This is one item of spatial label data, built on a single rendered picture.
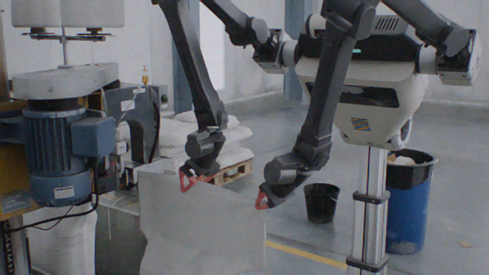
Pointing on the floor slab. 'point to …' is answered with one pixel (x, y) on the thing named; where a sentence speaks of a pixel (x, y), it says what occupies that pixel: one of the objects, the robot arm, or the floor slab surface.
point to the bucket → (321, 202)
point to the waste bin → (408, 201)
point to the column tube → (21, 214)
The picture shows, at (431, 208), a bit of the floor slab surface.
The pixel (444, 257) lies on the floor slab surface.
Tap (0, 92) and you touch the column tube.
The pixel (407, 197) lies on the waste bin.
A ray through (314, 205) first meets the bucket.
